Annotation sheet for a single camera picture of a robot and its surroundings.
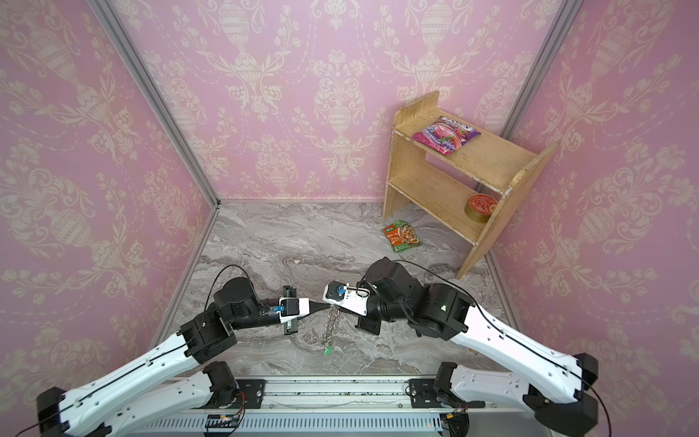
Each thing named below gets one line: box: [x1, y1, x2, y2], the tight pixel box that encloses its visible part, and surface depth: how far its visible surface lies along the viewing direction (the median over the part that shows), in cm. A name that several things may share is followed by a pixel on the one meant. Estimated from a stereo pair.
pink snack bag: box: [412, 116, 482, 156], surface depth 77 cm
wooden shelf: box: [382, 91, 559, 280], surface depth 83 cm
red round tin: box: [464, 193, 498, 224], surface depth 88 cm
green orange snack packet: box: [381, 220, 423, 253], surface depth 111 cm
